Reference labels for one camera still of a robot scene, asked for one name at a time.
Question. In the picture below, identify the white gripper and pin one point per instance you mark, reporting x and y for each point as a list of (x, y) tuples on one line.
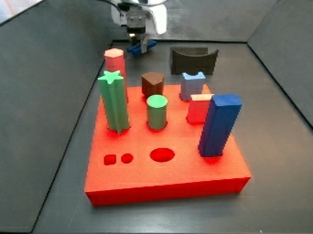
[(144, 17)]

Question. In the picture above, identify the blue square-circle object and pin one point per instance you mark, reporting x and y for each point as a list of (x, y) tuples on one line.
[(140, 49)]

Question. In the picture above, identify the black curved fixture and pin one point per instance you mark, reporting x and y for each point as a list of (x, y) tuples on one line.
[(193, 60)]

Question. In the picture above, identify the red square peg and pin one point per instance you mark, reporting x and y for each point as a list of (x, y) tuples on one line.
[(199, 107)]

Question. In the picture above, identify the red peg board base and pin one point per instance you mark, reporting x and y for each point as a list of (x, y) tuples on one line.
[(144, 165)]

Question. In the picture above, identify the pink hexagon peg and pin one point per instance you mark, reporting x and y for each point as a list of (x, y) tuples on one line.
[(116, 62)]

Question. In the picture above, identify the brown pentagon peg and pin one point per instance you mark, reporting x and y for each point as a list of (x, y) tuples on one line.
[(152, 84)]

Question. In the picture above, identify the green star peg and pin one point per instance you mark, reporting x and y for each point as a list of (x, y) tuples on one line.
[(117, 113)]

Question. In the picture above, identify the light blue notched peg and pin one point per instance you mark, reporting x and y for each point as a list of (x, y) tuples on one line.
[(192, 85)]

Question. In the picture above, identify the green cylinder peg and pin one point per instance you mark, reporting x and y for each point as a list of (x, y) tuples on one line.
[(157, 103)]

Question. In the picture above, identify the tall blue rectangular peg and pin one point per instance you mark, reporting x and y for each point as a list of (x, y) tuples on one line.
[(221, 116)]

